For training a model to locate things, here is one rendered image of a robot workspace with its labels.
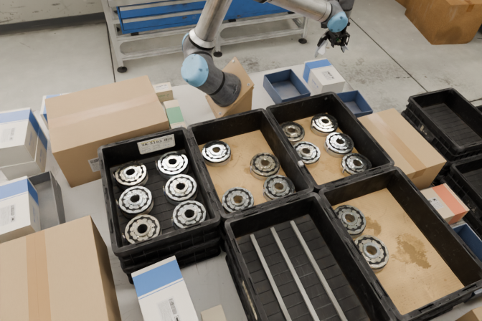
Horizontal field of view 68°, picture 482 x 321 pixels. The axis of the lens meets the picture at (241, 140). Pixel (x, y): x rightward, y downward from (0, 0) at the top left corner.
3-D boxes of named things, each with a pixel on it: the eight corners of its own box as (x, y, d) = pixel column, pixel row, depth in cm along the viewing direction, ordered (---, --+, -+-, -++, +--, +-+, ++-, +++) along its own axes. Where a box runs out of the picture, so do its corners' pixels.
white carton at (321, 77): (301, 76, 185) (304, 61, 179) (322, 72, 188) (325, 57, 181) (318, 100, 172) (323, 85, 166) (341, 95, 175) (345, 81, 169)
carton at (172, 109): (165, 111, 164) (163, 102, 159) (178, 109, 165) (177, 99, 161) (176, 149, 148) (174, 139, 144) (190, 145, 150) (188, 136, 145)
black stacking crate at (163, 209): (106, 169, 126) (97, 147, 118) (187, 148, 134) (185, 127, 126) (123, 273, 101) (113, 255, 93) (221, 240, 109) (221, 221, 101)
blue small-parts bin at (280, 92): (262, 86, 179) (263, 74, 173) (289, 79, 183) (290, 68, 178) (280, 111, 166) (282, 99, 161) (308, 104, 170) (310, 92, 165)
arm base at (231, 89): (212, 89, 164) (196, 79, 157) (236, 69, 158) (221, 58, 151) (219, 113, 156) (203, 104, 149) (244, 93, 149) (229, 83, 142)
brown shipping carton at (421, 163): (338, 147, 152) (348, 120, 140) (381, 135, 158) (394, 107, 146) (381, 203, 133) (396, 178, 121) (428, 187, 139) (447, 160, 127)
